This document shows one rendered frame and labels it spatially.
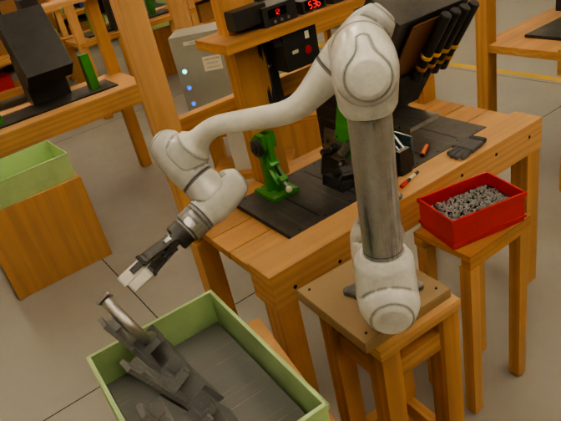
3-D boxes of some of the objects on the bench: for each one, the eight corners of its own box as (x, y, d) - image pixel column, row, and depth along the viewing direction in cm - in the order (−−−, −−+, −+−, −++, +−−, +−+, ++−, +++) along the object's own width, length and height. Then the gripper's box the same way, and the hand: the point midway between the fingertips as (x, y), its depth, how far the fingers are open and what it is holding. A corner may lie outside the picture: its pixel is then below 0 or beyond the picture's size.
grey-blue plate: (416, 166, 238) (412, 135, 231) (412, 168, 237) (409, 137, 230) (399, 160, 245) (396, 130, 238) (396, 162, 245) (392, 132, 238)
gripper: (180, 229, 169) (125, 281, 164) (171, 208, 144) (105, 269, 140) (199, 247, 168) (143, 300, 163) (192, 229, 144) (126, 291, 139)
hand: (128, 282), depth 152 cm, fingers open, 13 cm apart
